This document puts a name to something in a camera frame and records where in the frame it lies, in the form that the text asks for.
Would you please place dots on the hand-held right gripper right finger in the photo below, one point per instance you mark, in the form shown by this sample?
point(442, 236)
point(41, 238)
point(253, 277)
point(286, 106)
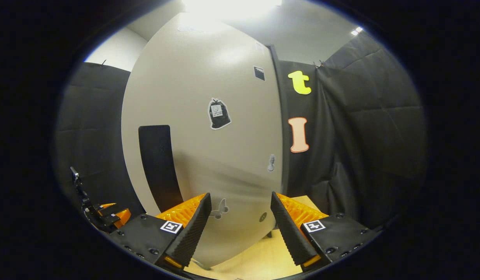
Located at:
point(292, 237)

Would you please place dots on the large ceiling light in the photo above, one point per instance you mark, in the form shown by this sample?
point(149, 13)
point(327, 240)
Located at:
point(232, 7)

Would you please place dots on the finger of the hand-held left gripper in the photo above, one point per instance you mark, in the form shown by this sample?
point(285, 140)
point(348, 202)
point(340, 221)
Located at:
point(123, 217)

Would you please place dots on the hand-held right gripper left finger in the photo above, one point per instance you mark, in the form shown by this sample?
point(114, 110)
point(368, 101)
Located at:
point(189, 237)

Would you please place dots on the small ceiling light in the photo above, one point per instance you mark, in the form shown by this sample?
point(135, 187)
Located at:
point(356, 31)

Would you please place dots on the black backdrop cloth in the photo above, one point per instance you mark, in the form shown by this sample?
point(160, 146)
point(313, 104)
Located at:
point(364, 136)

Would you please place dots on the grey cabinet door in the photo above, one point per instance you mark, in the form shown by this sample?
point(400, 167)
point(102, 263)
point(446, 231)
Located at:
point(205, 155)

